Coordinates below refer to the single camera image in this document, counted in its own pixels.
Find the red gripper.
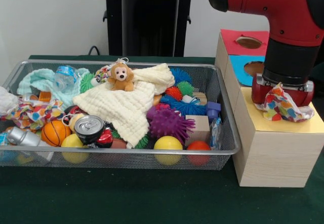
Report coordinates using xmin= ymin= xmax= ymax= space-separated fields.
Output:
xmin=251 ymin=73 xmax=315 ymax=107

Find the white cloth with confetti print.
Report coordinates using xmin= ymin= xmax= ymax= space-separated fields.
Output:
xmin=254 ymin=82 xmax=315 ymax=123

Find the wooden box with three holes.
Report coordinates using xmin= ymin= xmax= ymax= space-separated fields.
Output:
xmin=214 ymin=28 xmax=324 ymax=188

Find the silver mesh bin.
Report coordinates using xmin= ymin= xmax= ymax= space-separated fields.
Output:
xmin=0 ymin=59 xmax=241 ymax=171

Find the red ball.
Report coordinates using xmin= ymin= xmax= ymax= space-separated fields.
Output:
xmin=186 ymin=140 xmax=212 ymax=166

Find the purple spiky ball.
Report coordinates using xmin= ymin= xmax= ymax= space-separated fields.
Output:
xmin=146 ymin=106 xmax=196 ymax=140

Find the yellow ball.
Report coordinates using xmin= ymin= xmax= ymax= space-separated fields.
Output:
xmin=153 ymin=135 xmax=183 ymax=166

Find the cream waffle cloth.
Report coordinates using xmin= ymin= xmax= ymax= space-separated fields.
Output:
xmin=72 ymin=62 xmax=177 ymax=148

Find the brown monkey plush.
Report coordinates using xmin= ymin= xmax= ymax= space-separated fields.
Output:
xmin=107 ymin=61 xmax=135 ymax=92

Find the dark green table cloth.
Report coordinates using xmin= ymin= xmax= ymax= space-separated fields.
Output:
xmin=0 ymin=54 xmax=324 ymax=224

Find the black soda can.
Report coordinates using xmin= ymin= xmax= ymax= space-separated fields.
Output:
xmin=74 ymin=115 xmax=105 ymax=145

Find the clear plastic bottle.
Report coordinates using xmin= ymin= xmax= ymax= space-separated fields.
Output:
xmin=54 ymin=65 xmax=78 ymax=93

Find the orange toy basketball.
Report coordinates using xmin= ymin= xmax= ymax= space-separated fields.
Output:
xmin=41 ymin=120 xmax=72 ymax=147

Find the cloth with coloured dots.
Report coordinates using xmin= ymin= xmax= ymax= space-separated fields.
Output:
xmin=0 ymin=97 xmax=65 ymax=131

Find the mint green cloth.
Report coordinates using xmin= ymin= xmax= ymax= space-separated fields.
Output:
xmin=17 ymin=68 xmax=91 ymax=110

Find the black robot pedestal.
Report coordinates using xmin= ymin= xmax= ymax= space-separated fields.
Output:
xmin=97 ymin=0 xmax=205 ymax=57

